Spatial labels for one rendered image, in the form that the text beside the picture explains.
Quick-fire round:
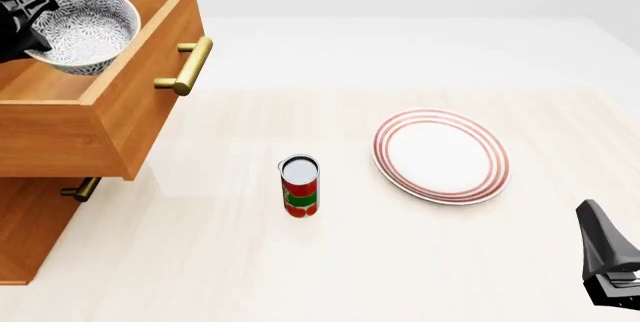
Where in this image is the closed wooden drawer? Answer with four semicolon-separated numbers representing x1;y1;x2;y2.
0;176;103;252

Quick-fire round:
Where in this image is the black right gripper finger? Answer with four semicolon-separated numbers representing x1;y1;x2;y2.
575;198;640;283

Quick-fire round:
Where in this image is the red and green tin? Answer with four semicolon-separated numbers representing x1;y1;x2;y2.
277;153;321;220

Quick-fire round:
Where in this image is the wooden cabinet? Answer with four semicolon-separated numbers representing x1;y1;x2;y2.
0;0;104;286

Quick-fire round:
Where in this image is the open wooden drawer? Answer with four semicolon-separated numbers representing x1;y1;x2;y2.
0;0;208;183

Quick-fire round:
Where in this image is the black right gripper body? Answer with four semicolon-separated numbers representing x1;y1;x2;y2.
582;261;640;307

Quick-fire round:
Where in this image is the brass drawer handle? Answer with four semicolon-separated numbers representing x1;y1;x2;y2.
60;176;103;204
152;35;215;97

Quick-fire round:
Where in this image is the white plate with red rings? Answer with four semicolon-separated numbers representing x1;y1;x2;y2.
371;107;513;207

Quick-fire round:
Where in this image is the patterned black and white bowl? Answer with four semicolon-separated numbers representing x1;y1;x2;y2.
23;0;143;77

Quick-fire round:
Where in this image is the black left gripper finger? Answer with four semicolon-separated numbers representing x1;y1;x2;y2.
0;0;60;33
0;21;54;65

